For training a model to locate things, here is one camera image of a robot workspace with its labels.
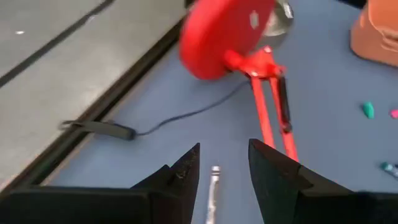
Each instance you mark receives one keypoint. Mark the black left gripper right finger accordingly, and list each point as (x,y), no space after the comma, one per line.
(295,199)

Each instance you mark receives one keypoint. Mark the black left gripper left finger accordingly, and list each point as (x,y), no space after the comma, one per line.
(124,205)

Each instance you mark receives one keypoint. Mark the teal crayon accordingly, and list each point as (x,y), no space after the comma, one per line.
(388,168)

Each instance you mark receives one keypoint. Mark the green crayon stub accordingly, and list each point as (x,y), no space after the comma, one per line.
(368,109)

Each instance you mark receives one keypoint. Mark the pink crayon stub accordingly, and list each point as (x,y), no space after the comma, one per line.
(395,114)

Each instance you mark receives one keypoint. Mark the red desk lamp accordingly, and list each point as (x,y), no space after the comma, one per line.
(217,34)

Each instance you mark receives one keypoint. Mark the orange cardboard tray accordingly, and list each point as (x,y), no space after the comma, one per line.
(376,34)

